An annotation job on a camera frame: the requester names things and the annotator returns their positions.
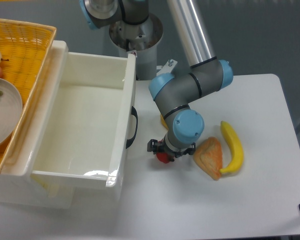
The orange sandwich triangle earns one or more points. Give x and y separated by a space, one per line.
209 157

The white drawer cabinet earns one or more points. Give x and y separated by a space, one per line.
18 183

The white mounting bracket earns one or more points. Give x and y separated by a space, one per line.
168 67

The red bell pepper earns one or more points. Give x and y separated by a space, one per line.
164 157

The yellow woven basket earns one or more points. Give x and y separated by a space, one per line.
26 46

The yellow bell pepper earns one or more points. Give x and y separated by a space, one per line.
162 120

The white open drawer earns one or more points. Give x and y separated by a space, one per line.
92 123

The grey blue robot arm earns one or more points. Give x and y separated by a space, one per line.
172 94

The grey round plate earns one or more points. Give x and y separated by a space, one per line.
11 107

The yellow banana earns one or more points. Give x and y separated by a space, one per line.
235 146

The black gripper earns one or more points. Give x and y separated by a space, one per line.
160 146

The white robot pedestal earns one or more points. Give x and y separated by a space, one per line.
142 39

